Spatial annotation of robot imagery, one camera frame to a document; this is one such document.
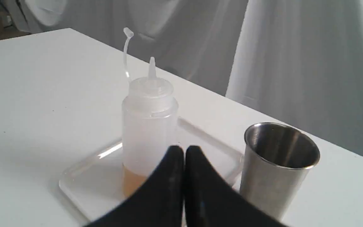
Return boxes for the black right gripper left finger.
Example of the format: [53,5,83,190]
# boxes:
[88,146,184,227]

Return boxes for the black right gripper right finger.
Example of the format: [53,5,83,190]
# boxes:
[185,146,284,227]

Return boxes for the translucent squeeze bottle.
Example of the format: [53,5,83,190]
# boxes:
[122,27,179,198]

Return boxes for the stainless steel cup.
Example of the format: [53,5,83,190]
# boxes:
[239,122,321,220]

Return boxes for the grey white backdrop curtain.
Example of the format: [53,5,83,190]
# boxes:
[0,0,363,156]

